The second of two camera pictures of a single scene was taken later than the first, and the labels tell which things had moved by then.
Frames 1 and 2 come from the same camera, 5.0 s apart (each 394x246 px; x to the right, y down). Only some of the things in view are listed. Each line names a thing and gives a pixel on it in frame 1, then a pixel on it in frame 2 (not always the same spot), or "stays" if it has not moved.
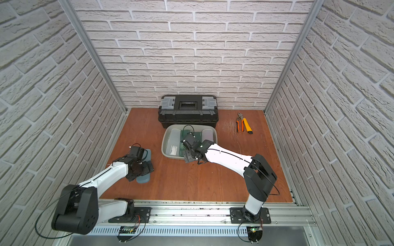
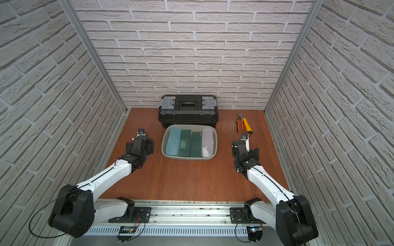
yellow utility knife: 248,128 stays
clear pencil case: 207,134 stays
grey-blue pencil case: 145,178 -> 173,141
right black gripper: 187,156 -> 255,156
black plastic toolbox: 188,109 stays
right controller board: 254,232 stays
